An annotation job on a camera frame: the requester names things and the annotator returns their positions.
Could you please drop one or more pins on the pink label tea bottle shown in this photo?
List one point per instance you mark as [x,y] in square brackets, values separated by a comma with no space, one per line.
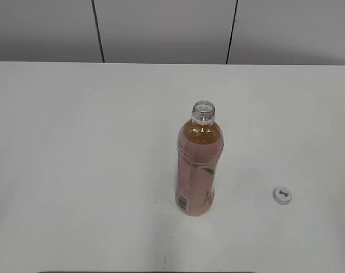
[199,145]

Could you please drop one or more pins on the white bottle cap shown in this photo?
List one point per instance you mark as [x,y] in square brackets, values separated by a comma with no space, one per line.
[282,195]

